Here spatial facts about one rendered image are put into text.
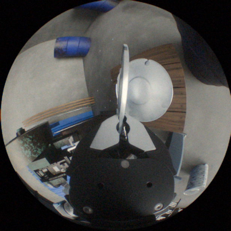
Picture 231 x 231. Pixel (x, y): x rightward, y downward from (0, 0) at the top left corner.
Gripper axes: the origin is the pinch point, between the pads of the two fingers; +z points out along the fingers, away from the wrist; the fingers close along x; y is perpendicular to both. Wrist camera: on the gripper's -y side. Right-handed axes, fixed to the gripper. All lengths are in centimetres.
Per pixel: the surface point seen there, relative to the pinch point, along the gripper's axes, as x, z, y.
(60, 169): -59, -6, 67
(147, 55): 11.1, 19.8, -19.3
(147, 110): 12.0, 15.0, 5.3
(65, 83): -141, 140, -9
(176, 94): 20.8, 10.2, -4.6
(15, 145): -60, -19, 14
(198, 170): 90, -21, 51
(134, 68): 5.7, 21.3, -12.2
